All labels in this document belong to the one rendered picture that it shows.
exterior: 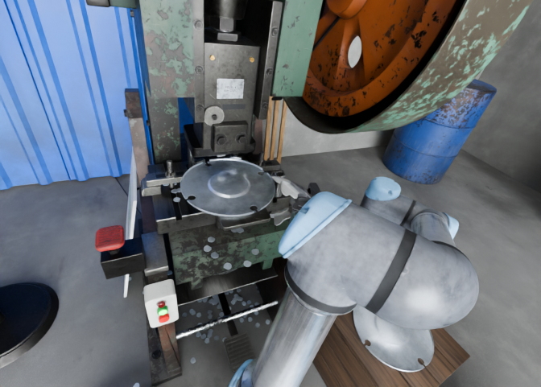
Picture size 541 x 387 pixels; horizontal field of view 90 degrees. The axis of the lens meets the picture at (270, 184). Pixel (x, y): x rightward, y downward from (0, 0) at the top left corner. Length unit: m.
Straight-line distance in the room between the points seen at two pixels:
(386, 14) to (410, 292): 0.67
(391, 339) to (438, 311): 0.82
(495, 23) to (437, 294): 0.53
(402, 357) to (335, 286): 0.83
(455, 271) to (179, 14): 0.62
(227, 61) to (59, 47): 1.35
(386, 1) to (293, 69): 0.28
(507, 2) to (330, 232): 0.54
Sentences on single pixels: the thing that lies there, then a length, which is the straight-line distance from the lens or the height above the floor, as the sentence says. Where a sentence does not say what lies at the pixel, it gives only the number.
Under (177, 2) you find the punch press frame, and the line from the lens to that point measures 0.65.
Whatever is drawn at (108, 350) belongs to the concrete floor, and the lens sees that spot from 1.47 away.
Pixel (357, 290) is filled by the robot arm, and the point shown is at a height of 1.02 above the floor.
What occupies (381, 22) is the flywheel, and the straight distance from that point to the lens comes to 0.85.
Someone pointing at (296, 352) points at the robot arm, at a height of 0.86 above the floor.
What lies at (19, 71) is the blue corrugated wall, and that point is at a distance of 2.04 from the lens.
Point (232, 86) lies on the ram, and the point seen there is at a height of 1.07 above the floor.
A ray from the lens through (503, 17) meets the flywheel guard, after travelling 0.73.
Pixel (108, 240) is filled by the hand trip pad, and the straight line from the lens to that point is 0.76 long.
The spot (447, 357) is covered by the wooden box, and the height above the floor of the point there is 0.35.
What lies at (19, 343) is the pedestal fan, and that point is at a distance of 1.58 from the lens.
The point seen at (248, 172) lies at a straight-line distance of 0.92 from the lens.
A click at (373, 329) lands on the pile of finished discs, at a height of 0.35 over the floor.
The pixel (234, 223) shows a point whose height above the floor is 0.78.
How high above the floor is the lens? 1.30
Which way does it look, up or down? 36 degrees down
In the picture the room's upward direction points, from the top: 10 degrees clockwise
